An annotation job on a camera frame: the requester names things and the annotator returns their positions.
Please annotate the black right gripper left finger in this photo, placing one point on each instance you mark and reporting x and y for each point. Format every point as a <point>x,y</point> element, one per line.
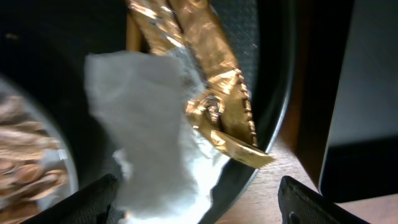
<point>94,204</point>

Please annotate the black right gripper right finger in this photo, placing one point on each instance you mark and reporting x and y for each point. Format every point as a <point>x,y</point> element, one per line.
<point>299,204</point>

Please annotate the white tissue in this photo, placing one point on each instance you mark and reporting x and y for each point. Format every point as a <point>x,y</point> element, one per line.
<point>169,169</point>

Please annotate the gold foil wrapper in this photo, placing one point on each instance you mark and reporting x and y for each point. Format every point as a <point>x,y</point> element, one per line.
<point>219,107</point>

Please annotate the grey plate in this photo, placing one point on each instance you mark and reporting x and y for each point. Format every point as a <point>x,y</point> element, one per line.
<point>59,155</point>

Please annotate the wooden chopstick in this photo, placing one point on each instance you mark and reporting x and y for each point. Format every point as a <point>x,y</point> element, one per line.
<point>133,35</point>

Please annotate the black rectangular tray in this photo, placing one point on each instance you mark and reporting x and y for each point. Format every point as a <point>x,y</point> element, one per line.
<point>347,138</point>

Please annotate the food scraps on plate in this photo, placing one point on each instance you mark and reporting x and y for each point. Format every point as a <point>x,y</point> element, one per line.
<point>25,161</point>

